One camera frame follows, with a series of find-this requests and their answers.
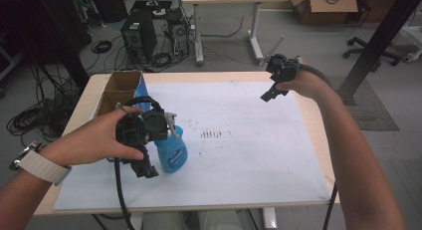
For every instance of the white table leg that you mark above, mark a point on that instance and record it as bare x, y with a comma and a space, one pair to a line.
269, 219

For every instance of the grey floor mat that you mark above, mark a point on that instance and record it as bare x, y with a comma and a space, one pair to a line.
371, 110

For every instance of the open brown cardboard box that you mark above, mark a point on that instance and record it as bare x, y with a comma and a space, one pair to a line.
121, 85

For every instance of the white band wristwatch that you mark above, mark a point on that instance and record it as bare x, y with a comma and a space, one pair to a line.
41, 167

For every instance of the large brown cardboard box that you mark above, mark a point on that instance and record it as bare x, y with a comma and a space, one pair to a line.
326, 9

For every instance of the large black computer tower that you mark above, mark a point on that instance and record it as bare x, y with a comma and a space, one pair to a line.
139, 37

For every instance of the white table mat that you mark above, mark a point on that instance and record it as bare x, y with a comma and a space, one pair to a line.
252, 157

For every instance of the dark equipment rack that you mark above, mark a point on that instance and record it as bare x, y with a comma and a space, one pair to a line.
43, 24

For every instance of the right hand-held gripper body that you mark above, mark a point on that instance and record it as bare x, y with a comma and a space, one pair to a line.
282, 67

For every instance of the small black computer tower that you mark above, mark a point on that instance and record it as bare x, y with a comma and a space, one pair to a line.
178, 32

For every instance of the person's left hand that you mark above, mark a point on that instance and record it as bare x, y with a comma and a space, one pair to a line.
93, 140

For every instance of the black office chair base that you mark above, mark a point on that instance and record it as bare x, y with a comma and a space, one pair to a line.
368, 49

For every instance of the black metal post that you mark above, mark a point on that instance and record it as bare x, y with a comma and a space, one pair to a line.
381, 37

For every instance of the blue spray bottle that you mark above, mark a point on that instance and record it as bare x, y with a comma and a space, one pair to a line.
172, 153

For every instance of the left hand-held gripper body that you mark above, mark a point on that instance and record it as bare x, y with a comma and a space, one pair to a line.
156, 125

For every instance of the person's right hand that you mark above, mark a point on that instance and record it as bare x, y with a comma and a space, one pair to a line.
308, 84

